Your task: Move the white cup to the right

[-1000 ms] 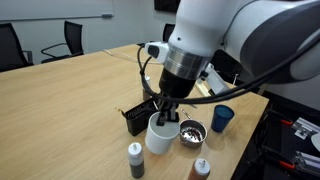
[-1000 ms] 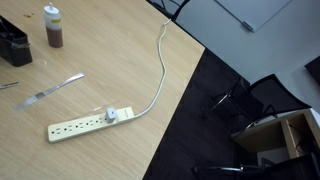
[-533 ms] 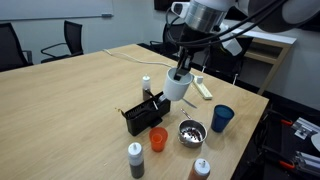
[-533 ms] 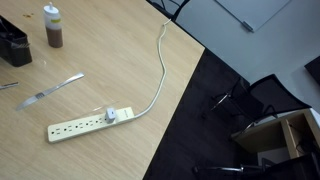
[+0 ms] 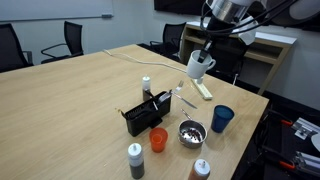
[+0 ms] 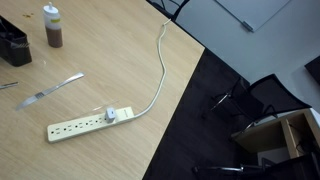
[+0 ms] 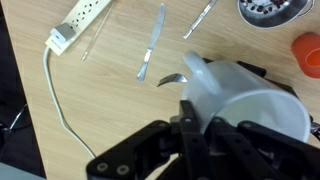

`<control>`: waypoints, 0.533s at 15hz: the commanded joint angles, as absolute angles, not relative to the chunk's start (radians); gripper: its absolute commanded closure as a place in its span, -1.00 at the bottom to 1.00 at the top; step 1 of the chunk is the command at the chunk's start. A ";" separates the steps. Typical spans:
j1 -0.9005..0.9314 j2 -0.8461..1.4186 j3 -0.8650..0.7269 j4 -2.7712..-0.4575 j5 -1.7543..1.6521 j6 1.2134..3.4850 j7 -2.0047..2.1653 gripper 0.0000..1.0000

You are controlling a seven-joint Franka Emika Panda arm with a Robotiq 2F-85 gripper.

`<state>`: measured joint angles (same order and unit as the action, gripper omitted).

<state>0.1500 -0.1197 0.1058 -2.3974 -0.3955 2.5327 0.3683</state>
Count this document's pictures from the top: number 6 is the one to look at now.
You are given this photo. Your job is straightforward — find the silver table knife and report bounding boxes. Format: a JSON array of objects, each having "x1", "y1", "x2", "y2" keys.
[{"x1": 15, "y1": 72, "x2": 86, "y2": 112}]

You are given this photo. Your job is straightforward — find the white power cable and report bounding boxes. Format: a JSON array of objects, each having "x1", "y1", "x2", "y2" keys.
[{"x1": 133, "y1": 19, "x2": 173, "y2": 120}]

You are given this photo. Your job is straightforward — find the cream power strip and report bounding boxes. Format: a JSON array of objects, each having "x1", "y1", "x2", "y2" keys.
[{"x1": 46, "y1": 106, "x2": 135, "y2": 144}]

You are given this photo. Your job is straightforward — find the dark flat panel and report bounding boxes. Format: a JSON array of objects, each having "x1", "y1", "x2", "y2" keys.
[{"x1": 304, "y1": 55, "x2": 320, "y2": 86}]

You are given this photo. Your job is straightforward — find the black plastic bin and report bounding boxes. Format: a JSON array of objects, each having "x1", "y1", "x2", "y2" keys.
[{"x1": 0, "y1": 14, "x2": 33, "y2": 68}]

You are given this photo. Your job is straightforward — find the white plug adapter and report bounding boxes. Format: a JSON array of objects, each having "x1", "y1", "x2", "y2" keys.
[{"x1": 104, "y1": 106, "x2": 117, "y2": 124}]

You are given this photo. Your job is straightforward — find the black chair frame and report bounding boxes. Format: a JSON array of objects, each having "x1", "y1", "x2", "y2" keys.
[{"x1": 145, "y1": 0, "x2": 192, "y2": 23}]

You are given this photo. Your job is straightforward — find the white-capped brown sauce bottle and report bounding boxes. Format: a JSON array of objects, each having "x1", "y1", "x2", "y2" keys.
[{"x1": 42, "y1": 1, "x2": 64, "y2": 49}]

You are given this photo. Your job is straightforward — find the black mesh office chair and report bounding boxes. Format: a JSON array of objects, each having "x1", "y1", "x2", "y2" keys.
[{"x1": 201, "y1": 73, "x2": 313, "y2": 134}]

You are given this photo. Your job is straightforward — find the wooden shelf unit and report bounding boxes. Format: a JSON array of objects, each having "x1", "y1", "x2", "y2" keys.
[{"x1": 230, "y1": 108, "x2": 320, "y2": 161}]

